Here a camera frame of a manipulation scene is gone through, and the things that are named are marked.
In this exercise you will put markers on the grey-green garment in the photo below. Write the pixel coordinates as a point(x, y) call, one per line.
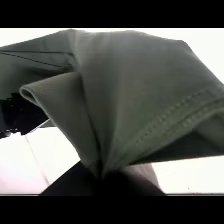
point(133, 93)

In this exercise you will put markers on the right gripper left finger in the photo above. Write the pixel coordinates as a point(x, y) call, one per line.
point(76, 183)

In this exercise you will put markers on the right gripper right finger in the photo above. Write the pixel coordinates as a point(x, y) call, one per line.
point(133, 183)

